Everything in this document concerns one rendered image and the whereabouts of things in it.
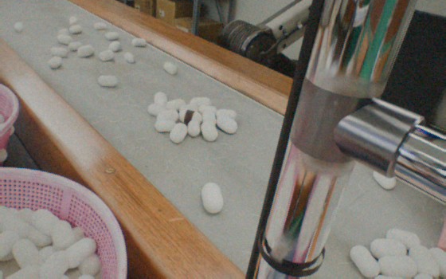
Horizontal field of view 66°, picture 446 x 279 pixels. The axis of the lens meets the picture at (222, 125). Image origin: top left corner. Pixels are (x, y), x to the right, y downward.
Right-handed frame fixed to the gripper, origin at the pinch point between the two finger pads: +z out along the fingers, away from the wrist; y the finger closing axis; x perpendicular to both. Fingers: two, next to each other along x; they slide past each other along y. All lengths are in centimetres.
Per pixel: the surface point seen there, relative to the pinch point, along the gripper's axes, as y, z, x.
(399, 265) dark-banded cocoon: -1.9, 5.3, -4.7
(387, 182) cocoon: -8.3, -4.1, 4.3
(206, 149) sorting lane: -28.3, 7.1, -3.4
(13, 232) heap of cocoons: -27.2, 25.5, -19.6
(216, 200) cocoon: -18.2, 11.6, -9.9
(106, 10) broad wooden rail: -98, -10, 9
